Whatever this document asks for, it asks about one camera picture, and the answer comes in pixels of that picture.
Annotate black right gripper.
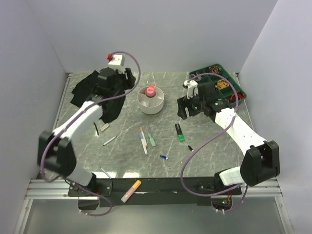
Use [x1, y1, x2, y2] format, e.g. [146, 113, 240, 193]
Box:
[177, 90, 206, 120]

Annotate green black highlighter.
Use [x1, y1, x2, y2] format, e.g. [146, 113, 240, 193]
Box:
[175, 123, 185, 142]

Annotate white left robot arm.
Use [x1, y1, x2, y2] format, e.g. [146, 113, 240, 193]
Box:
[37, 68, 136, 196]

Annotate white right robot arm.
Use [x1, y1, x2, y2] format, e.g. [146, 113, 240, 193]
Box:
[177, 80, 280, 194]

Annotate white round desk organizer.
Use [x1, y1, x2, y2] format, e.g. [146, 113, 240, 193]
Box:
[137, 86, 164, 115]

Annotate black cloth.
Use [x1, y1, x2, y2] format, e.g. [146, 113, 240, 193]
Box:
[71, 71, 126, 123]

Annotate mint green correction tape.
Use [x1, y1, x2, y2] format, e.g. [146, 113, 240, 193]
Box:
[148, 133, 156, 147]

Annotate yellow rolled tie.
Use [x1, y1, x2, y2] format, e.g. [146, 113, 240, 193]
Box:
[216, 79, 229, 90]

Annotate green compartment tray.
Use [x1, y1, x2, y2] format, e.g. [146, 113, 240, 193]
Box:
[189, 64, 247, 107]

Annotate brown patterned rolled tie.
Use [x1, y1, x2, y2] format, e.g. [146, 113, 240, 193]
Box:
[208, 65, 222, 74]

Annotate peach cap white marker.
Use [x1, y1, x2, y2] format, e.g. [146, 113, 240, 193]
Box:
[140, 127, 148, 148]

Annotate beige eraser block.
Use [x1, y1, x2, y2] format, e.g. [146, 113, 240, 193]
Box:
[100, 123, 110, 132]

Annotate blue cap white marker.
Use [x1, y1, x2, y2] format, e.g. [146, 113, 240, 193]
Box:
[140, 134, 148, 156]

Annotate small blue eraser cap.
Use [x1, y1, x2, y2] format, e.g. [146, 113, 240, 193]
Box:
[160, 155, 168, 160]

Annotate orange navy rolled tie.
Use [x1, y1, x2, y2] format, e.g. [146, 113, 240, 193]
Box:
[228, 91, 245, 103]

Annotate black base bar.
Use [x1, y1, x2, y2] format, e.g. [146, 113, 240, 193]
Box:
[68, 177, 243, 208]

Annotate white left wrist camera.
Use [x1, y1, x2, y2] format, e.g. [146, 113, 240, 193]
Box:
[107, 54, 125, 73]

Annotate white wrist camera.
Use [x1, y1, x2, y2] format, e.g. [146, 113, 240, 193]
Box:
[183, 80, 198, 99]
[107, 54, 125, 73]

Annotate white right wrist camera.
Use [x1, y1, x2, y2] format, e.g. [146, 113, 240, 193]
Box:
[183, 80, 198, 99]

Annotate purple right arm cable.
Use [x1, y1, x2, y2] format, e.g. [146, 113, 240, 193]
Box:
[181, 72, 249, 213]

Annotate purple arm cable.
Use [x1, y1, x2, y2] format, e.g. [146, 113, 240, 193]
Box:
[181, 72, 249, 213]
[40, 50, 141, 217]

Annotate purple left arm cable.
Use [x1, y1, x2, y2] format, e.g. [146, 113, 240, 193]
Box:
[40, 50, 141, 217]

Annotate aluminium frame rail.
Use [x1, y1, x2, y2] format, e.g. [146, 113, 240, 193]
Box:
[25, 73, 282, 200]

